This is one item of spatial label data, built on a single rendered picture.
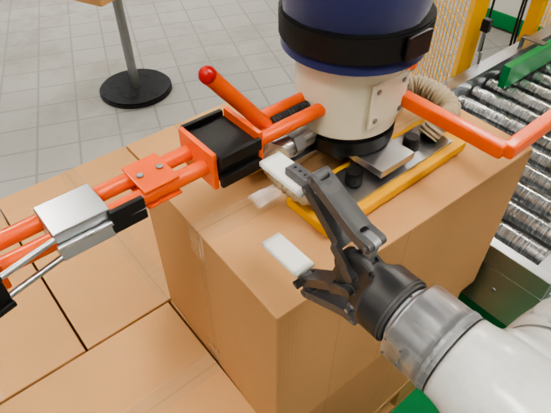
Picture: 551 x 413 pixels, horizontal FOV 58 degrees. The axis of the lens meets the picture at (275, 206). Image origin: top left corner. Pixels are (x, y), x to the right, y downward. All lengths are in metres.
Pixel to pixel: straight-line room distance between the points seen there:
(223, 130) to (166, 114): 2.07
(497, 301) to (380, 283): 0.91
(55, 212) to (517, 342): 0.50
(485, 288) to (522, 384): 0.94
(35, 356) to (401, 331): 0.89
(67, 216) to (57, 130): 2.20
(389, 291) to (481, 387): 0.11
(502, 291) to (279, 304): 0.79
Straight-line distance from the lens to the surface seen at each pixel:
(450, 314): 0.48
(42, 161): 2.63
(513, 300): 1.36
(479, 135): 0.76
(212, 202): 0.82
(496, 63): 2.09
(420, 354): 0.48
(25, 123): 2.95
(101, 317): 1.22
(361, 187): 0.81
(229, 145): 0.68
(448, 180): 0.90
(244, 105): 0.68
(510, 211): 1.52
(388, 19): 0.69
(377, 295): 0.50
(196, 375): 1.09
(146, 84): 3.00
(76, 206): 0.63
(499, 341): 0.48
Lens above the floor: 1.51
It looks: 44 degrees down
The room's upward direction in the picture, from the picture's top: straight up
